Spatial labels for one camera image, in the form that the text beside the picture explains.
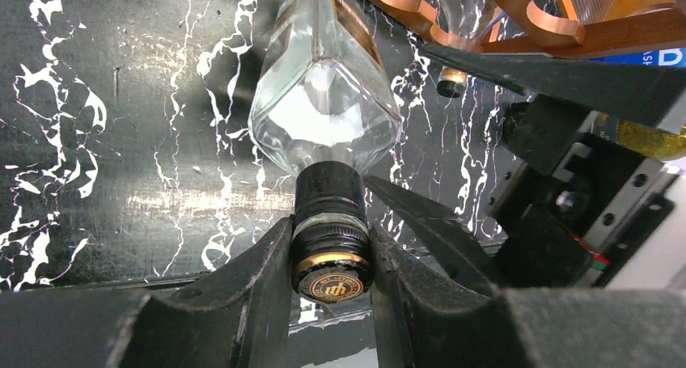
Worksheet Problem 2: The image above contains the white label bottle in rack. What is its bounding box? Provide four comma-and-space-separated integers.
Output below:
434, 0, 505, 99

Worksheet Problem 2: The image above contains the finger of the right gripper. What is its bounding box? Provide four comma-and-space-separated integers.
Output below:
364, 176, 502, 296

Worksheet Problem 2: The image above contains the blue square glass bottle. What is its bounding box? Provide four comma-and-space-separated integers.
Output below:
594, 48, 685, 68

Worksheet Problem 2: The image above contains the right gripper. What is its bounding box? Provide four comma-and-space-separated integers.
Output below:
420, 44, 685, 290

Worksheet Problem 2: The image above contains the clear square liquor bottle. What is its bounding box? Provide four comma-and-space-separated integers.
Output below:
248, 0, 401, 303

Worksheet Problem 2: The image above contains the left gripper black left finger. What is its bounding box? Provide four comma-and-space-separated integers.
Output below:
1, 218, 292, 367

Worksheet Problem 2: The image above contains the brown wooden wine rack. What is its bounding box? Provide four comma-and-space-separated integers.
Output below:
342, 0, 686, 60

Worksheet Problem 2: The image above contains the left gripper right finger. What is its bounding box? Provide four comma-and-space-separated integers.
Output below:
371, 226, 685, 367

